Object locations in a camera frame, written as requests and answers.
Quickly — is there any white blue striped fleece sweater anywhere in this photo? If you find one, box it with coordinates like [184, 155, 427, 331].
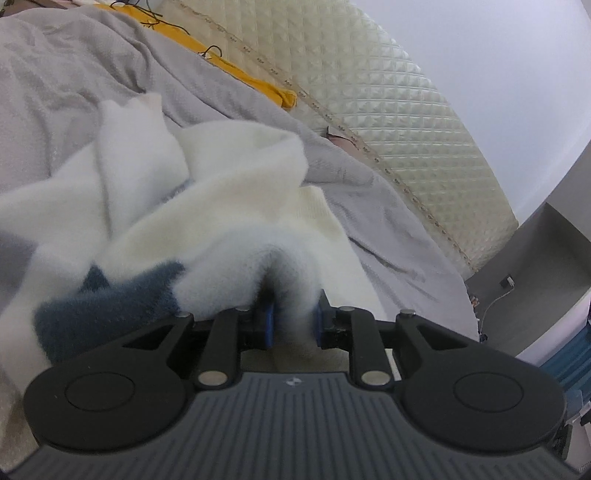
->
[1, 94, 385, 391]

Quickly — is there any pink pillow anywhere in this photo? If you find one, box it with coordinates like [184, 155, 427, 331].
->
[325, 127, 358, 155]

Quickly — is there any grey wardrobe cabinet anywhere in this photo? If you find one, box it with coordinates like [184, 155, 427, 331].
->
[466, 147, 590, 365]

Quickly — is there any cream quilted headboard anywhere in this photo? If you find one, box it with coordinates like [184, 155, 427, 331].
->
[160, 0, 518, 277]

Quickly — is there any grey bed duvet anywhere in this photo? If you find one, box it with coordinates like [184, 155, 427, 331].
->
[0, 6, 479, 462]

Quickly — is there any white charger with cable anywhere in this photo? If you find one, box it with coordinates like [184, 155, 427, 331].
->
[480, 275, 516, 334]

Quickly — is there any black cable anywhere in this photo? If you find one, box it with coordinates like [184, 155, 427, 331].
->
[110, 0, 223, 61]

